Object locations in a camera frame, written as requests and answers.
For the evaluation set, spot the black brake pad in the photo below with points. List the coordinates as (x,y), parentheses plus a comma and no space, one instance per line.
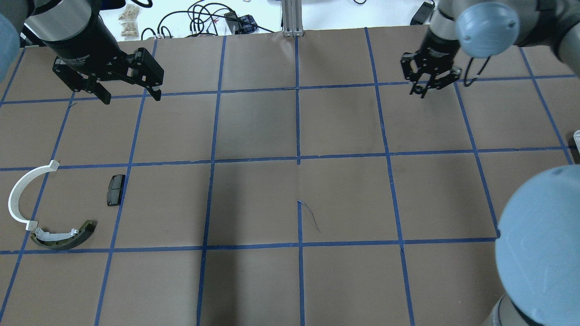
(115,190)

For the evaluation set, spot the aluminium frame post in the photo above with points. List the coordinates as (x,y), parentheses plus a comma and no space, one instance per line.
(292,18)

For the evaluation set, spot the black power adapter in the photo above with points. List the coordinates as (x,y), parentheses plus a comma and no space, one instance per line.
(423,13)

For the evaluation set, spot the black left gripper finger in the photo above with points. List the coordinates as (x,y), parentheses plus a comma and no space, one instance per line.
(156,93)
(101,93)

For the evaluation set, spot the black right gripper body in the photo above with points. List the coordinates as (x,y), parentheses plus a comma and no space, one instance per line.
(437,48)

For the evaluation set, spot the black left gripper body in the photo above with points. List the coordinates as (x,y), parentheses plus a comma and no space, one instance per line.
(79,49)

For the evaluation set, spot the brown grid table mat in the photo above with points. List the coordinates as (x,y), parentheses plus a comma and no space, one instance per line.
(278,182)

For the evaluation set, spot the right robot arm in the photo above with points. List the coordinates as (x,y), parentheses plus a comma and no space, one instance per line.
(477,47)

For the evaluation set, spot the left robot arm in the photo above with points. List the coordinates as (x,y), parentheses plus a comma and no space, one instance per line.
(50,21)

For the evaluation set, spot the olive curved brake shoe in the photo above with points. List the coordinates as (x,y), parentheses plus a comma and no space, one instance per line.
(64,241)

